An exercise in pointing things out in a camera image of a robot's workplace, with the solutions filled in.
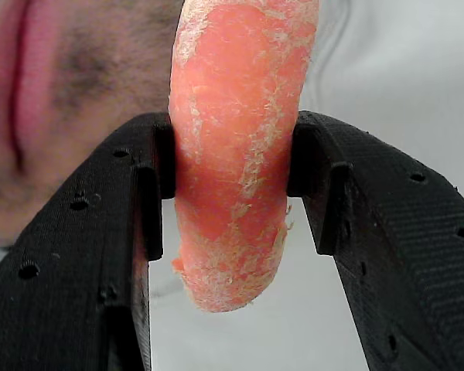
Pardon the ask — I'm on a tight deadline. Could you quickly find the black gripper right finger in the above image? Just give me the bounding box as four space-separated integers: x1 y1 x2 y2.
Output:
288 111 464 371

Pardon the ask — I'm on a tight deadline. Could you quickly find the man in beige hoodie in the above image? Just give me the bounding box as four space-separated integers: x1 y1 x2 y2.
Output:
0 0 464 371

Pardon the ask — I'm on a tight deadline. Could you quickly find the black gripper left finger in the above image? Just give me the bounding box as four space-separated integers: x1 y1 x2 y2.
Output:
0 111 177 371

